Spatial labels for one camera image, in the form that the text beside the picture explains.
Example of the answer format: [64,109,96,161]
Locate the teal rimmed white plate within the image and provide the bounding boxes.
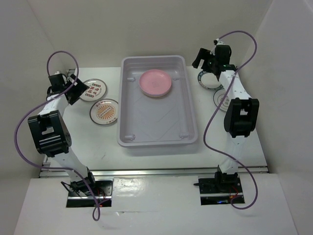
[197,71,223,91]

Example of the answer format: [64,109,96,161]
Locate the white plate red characters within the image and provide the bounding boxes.
[80,79,107,102]

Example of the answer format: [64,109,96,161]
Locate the orange sunburst pattern plate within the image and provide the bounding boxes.
[89,99,118,125]

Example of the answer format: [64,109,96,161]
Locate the pink plastic plate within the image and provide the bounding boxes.
[139,69,172,94]

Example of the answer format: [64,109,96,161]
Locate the lavender plastic plate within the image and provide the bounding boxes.
[141,91,170,96]

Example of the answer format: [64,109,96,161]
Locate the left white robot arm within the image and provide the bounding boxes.
[27,73,97,195]

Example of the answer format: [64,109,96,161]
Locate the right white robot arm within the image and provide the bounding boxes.
[192,43,259,192]

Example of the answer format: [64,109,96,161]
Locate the lavender plastic bin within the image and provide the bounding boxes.
[117,55,198,147]

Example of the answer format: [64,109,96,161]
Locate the white plate black outline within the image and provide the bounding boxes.
[213,89,231,112]

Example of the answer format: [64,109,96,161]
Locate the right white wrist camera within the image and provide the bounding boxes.
[213,39,227,47]

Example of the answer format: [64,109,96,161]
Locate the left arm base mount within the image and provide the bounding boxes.
[60,177,114,208]

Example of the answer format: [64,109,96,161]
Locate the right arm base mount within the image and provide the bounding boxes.
[193,169,245,206]

